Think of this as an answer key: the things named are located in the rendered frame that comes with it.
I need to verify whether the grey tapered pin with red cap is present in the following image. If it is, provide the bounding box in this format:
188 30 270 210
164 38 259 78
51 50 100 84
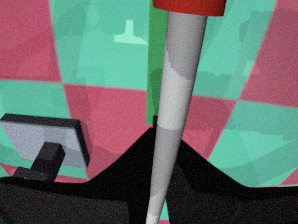
145 0 226 224

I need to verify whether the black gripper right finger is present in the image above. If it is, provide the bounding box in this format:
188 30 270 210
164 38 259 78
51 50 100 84
165 141 298 224

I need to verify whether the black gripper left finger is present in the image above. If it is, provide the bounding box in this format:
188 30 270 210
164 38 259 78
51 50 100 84
0 128 157 224

